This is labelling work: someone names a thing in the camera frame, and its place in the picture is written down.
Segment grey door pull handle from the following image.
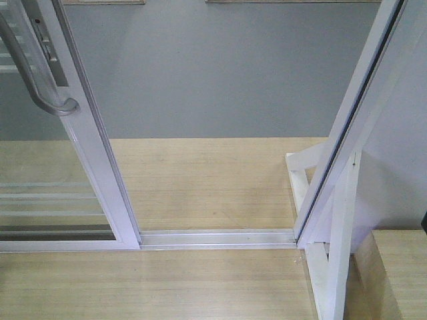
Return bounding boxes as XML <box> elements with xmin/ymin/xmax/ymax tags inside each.
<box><xmin>0</xmin><ymin>13</ymin><xmax>81</xmax><ymax>117</ymax></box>

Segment white framed sliding glass door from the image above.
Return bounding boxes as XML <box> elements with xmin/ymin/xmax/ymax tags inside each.
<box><xmin>1</xmin><ymin>1</ymin><xmax>141</xmax><ymax>252</ymax></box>

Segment aluminium floor door track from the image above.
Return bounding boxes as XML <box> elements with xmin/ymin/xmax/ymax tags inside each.
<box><xmin>140</xmin><ymin>229</ymin><xmax>296</xmax><ymax>251</ymax></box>

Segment grey door lock plate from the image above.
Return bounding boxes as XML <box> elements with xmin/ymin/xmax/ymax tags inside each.
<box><xmin>30</xmin><ymin>18</ymin><xmax>69</xmax><ymax>87</ymax></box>

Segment black robot part at edge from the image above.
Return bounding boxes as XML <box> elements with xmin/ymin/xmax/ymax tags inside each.
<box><xmin>421</xmin><ymin>213</ymin><xmax>427</xmax><ymax>233</ymax></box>

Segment light plywood base platform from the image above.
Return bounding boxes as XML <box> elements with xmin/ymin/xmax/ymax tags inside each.
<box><xmin>1</xmin><ymin>137</ymin><xmax>321</xmax><ymax>319</ymax></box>

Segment light plywood box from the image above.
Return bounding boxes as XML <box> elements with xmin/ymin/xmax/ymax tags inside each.
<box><xmin>344</xmin><ymin>229</ymin><xmax>426</xmax><ymax>319</ymax></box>

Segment rear white support bracket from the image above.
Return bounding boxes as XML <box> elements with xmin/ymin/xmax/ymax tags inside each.
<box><xmin>285</xmin><ymin>143</ymin><xmax>325</xmax><ymax>215</ymax></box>

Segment white triangular support bracket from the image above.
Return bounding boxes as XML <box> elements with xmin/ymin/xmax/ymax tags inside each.
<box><xmin>305</xmin><ymin>151</ymin><xmax>362</xmax><ymax>319</ymax></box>

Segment white door frame post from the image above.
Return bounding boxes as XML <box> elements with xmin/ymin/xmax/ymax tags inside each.
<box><xmin>287</xmin><ymin>1</ymin><xmax>426</xmax><ymax>249</ymax></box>

